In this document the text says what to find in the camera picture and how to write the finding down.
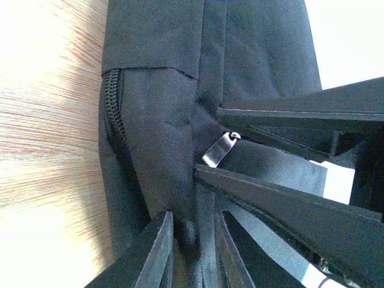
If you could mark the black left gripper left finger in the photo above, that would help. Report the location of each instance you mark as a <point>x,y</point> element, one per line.
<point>148,261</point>

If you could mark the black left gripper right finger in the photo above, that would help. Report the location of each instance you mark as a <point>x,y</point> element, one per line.
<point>241,262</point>

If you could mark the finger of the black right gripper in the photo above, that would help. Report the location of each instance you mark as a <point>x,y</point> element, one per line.
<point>348,238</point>
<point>338,123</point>

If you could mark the black student backpack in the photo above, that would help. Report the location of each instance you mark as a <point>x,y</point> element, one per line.
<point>166,68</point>

